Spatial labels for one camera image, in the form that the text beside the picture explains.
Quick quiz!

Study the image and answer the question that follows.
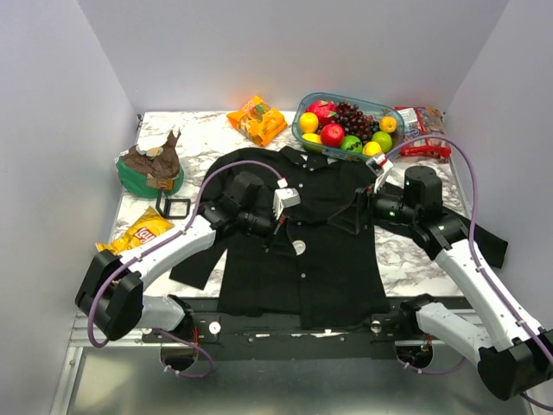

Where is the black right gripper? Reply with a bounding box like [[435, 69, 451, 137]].
[[327, 175, 419, 233]]

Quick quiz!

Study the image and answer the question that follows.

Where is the black button-up shirt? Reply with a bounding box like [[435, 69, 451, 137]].
[[168, 145, 509, 329]]

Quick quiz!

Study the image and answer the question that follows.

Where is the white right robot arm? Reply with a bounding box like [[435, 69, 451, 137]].
[[329, 166, 552, 400]]

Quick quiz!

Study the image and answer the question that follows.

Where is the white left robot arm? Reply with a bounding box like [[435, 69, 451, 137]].
[[75, 171, 300, 348]]

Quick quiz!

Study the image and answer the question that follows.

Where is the black brooch display case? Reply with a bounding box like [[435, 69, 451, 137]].
[[155, 190, 191, 220]]

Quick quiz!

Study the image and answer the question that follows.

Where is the yellow lemon front right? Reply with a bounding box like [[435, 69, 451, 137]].
[[362, 141, 383, 157]]

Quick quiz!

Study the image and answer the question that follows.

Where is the green apple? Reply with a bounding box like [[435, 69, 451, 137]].
[[372, 131, 393, 153]]

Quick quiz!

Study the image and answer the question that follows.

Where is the red apple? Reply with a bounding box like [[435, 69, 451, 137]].
[[320, 124, 345, 148]]

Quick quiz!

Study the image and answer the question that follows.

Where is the small yellow lemon front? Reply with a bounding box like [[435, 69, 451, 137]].
[[302, 133, 321, 144]]

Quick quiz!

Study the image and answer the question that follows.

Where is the dark red grape bunch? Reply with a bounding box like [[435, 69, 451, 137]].
[[334, 101, 379, 144]]

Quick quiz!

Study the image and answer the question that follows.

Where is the yellow-orange peach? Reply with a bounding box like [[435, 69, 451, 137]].
[[379, 116, 397, 134]]

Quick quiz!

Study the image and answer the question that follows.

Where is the orange snack packet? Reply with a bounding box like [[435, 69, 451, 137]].
[[227, 96, 287, 147]]

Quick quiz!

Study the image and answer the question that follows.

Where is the yellow lemon left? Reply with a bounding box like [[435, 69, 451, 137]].
[[298, 112, 319, 133]]

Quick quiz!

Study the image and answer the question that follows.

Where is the teal plastic fruit container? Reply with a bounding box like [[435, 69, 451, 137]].
[[291, 93, 404, 161]]

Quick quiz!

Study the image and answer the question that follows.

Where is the red dragon fruit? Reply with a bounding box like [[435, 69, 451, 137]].
[[306, 99, 337, 126]]

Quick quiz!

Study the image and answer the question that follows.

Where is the red candy bag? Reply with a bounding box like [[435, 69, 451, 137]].
[[395, 106, 451, 162]]

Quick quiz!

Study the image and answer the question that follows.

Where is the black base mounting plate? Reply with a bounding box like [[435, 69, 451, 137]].
[[88, 296, 476, 361]]

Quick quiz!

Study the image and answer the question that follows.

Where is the yellow Lays chips bag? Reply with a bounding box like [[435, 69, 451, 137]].
[[95, 207, 174, 254]]

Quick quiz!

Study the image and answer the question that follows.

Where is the green brown crumpled bag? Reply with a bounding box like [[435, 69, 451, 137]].
[[115, 130, 184, 199]]

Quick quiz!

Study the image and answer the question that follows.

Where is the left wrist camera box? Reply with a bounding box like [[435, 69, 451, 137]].
[[273, 188, 301, 219]]

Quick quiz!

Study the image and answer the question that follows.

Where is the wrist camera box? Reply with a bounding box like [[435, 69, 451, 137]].
[[273, 188, 301, 219], [365, 153, 393, 194]]

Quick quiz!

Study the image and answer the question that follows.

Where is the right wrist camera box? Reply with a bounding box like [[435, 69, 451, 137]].
[[365, 153, 393, 194]]

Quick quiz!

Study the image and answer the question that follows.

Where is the aluminium rail frame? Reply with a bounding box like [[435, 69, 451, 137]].
[[52, 316, 534, 414]]

